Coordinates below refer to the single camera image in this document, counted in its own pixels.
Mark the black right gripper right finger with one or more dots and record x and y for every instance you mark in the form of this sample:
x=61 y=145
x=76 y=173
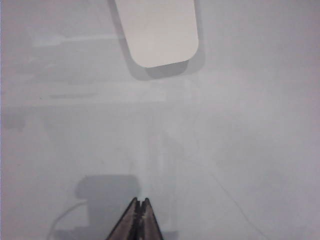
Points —
x=150 y=222

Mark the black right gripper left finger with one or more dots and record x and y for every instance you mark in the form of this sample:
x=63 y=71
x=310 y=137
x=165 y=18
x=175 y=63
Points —
x=127 y=222

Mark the white whiteboard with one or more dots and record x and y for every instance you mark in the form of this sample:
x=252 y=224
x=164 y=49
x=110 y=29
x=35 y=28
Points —
x=237 y=137

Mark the white whiteboard eraser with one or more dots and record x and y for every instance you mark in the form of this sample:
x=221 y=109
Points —
x=157 y=32

